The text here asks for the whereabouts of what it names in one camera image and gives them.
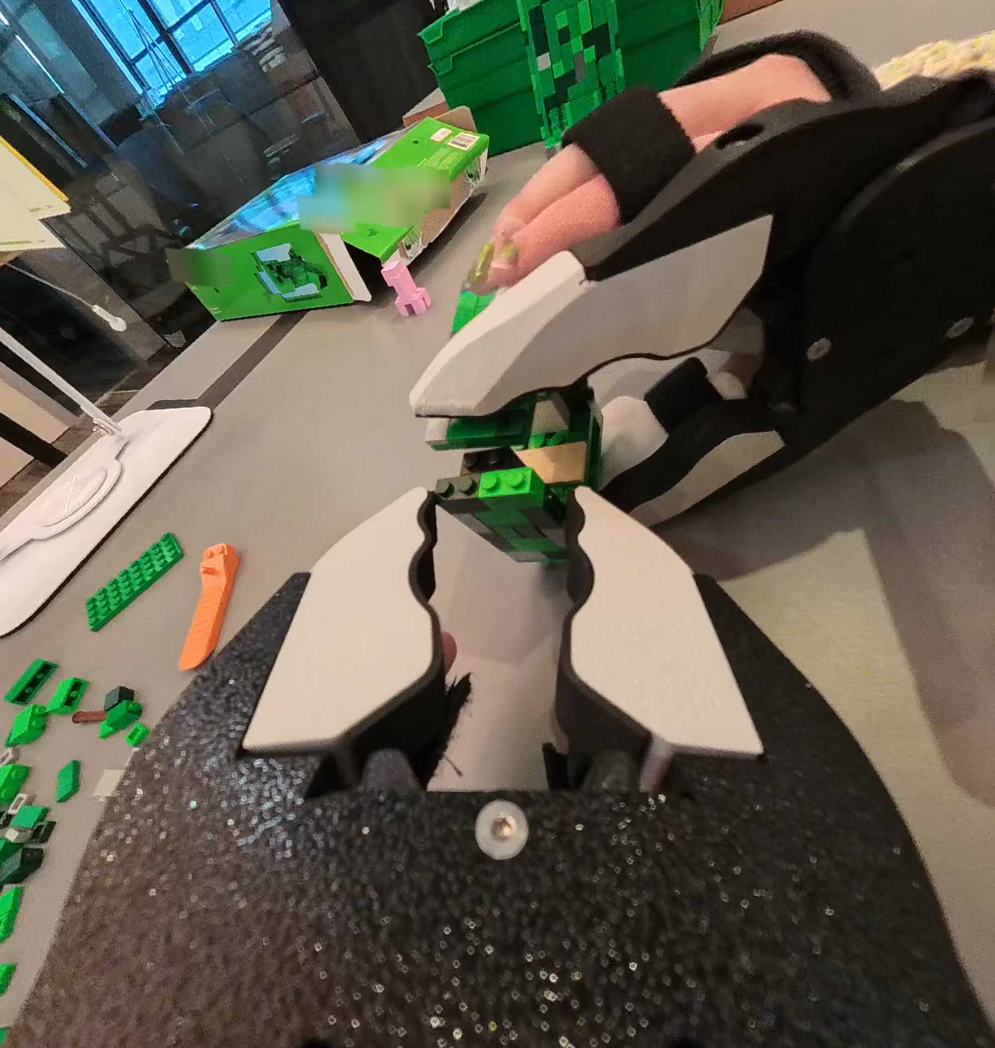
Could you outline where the white table mat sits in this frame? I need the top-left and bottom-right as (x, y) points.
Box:
(0, 407), (212, 639)

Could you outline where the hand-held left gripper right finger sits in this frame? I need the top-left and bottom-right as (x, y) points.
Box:
(557, 487), (766, 793)

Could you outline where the lego instruction booklet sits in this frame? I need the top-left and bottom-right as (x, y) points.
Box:
(0, 110), (73, 255)

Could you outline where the orange brick separator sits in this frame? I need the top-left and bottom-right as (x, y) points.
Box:
(178, 544), (241, 672)

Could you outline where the green lego creeper figure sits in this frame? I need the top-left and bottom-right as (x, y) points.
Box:
(426, 290), (605, 568)

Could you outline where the long green lego plate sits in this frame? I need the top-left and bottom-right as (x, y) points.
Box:
(86, 533), (186, 632)

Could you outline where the black box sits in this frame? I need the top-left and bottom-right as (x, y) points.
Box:
(280, 0), (433, 144)

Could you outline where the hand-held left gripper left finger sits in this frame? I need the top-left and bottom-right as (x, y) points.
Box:
(240, 487), (452, 789)

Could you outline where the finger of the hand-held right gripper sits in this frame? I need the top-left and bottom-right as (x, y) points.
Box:
(598, 395), (787, 527)
(407, 215), (774, 420)

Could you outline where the tall green creeper figure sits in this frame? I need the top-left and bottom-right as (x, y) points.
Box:
(516, 0), (629, 150)

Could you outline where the white booklet stand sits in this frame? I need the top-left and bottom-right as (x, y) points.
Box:
(0, 299), (128, 566)

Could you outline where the person's right forearm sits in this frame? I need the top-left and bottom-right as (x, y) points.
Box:
(872, 20), (995, 87)

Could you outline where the stack of green crates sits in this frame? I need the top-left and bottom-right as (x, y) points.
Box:
(418, 0), (723, 157)

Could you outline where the pink lego pig figure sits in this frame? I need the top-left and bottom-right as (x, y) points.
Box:
(381, 260), (430, 319)

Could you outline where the green lego set box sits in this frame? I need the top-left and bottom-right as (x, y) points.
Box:
(170, 106), (492, 323)

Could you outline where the pile of small green bricks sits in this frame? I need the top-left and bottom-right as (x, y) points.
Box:
(0, 659), (150, 1048)

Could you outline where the person's right hand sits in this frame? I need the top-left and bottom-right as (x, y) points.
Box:
(463, 56), (834, 291)

